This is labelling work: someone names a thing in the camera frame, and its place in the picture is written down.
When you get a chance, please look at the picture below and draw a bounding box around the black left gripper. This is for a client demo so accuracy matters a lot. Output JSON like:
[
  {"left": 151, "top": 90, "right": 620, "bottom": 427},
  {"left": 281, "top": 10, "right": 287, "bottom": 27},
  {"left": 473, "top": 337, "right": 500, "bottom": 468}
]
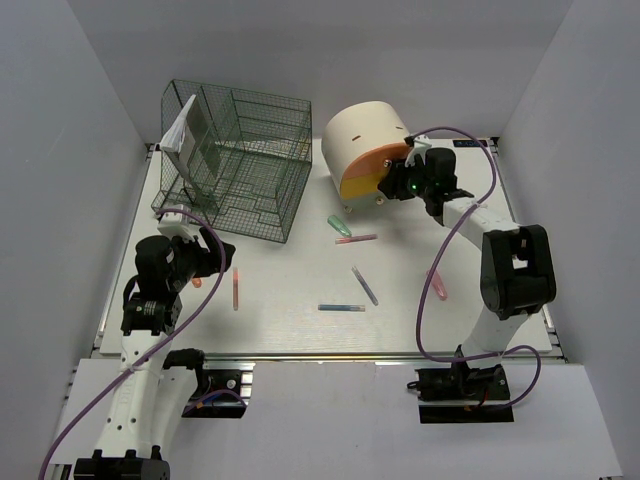
[{"left": 167, "top": 226, "right": 236, "bottom": 291}]

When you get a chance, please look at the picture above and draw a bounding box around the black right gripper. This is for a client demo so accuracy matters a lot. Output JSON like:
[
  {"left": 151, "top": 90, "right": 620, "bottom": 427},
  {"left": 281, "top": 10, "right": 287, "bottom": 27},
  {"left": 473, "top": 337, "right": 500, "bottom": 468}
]
[{"left": 380, "top": 156, "right": 435, "bottom": 201}]

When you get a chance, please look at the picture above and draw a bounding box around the round drawer organizer box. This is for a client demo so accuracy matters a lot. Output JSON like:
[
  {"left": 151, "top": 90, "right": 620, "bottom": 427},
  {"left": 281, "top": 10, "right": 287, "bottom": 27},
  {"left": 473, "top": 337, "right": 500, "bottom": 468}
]
[{"left": 321, "top": 101, "right": 409, "bottom": 212}]

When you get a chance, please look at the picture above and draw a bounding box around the Canon manual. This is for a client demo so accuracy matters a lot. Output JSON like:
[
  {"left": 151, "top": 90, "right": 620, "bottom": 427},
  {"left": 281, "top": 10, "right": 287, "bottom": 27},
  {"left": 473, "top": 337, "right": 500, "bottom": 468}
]
[{"left": 160, "top": 94, "right": 221, "bottom": 209}]

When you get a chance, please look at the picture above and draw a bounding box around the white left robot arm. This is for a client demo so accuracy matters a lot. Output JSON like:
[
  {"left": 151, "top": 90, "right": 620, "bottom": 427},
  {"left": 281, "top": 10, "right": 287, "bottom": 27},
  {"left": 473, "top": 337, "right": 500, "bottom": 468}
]
[{"left": 73, "top": 229, "right": 235, "bottom": 479}]

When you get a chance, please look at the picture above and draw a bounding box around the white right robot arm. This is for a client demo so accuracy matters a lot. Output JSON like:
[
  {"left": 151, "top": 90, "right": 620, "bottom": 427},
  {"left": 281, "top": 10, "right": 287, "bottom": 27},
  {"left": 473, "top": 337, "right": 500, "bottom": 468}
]
[{"left": 378, "top": 148, "right": 557, "bottom": 399}]

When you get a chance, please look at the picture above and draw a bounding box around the orange highlighter pen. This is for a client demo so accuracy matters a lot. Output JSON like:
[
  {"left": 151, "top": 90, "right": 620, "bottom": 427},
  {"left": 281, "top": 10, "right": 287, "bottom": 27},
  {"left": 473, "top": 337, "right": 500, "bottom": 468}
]
[{"left": 232, "top": 267, "right": 239, "bottom": 311}]

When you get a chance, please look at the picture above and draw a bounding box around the pink purple highlighter pen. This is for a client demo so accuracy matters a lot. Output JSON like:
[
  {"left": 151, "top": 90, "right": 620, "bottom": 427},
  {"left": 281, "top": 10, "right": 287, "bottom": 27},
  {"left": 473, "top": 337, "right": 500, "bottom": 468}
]
[{"left": 334, "top": 234, "right": 378, "bottom": 245}]

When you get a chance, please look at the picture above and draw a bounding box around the green highlighter cap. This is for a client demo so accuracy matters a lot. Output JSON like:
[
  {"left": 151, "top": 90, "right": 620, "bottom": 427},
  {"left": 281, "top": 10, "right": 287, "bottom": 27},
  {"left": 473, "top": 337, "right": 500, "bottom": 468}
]
[{"left": 327, "top": 215, "right": 352, "bottom": 238}]

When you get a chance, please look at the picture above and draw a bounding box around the pink highlighter cap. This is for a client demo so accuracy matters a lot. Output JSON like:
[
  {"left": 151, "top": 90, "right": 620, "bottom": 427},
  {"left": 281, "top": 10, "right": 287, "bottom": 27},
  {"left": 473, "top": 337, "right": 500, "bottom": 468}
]
[{"left": 427, "top": 270, "right": 448, "bottom": 301}]

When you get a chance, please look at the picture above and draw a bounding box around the blue highlighter pen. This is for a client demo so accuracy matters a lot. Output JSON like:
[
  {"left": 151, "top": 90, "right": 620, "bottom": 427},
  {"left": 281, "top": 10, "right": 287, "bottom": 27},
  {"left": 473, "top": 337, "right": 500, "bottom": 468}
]
[{"left": 317, "top": 304, "right": 366, "bottom": 313}]

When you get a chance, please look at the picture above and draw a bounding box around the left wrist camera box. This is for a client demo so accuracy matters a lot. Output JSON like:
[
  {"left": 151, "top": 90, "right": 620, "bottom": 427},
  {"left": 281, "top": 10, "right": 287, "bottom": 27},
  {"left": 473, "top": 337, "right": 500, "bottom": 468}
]
[{"left": 157, "top": 204, "right": 197, "bottom": 243}]

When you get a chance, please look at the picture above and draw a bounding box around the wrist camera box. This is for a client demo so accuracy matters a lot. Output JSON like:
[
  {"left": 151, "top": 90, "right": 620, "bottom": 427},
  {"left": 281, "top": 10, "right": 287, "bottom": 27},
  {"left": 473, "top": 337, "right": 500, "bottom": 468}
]
[
  {"left": 157, "top": 204, "right": 197, "bottom": 243},
  {"left": 404, "top": 134, "right": 432, "bottom": 168}
]

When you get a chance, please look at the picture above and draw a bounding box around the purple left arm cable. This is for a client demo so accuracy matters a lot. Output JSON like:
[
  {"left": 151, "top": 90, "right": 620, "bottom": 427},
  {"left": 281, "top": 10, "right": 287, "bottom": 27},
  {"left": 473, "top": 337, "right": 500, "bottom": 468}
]
[{"left": 38, "top": 208, "right": 229, "bottom": 480}]

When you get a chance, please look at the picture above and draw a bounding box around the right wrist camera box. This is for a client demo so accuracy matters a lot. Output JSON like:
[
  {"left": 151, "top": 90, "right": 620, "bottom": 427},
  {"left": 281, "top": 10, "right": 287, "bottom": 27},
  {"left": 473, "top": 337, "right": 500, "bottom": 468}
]
[{"left": 404, "top": 134, "right": 432, "bottom": 168}]

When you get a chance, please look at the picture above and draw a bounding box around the aluminium mounting rail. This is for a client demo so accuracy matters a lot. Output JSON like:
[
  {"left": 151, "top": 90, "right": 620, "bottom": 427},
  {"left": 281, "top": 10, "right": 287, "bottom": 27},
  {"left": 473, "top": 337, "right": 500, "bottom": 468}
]
[{"left": 205, "top": 347, "right": 568, "bottom": 364}]

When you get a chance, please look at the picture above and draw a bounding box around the green wire mesh organizer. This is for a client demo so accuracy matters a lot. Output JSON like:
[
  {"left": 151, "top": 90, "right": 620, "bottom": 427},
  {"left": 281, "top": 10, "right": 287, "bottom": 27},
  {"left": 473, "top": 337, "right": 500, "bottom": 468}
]
[{"left": 151, "top": 79, "right": 313, "bottom": 243}]

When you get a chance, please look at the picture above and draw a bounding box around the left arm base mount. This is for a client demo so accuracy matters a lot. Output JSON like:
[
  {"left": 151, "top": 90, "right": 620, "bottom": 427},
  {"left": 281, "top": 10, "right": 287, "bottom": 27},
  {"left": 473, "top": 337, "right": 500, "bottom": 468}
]
[{"left": 163, "top": 348, "right": 253, "bottom": 419}]

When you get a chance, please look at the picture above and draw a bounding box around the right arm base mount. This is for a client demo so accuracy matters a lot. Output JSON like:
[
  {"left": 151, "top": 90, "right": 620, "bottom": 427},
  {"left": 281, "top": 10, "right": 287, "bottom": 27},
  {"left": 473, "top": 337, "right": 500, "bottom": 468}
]
[{"left": 406, "top": 363, "right": 514, "bottom": 425}]

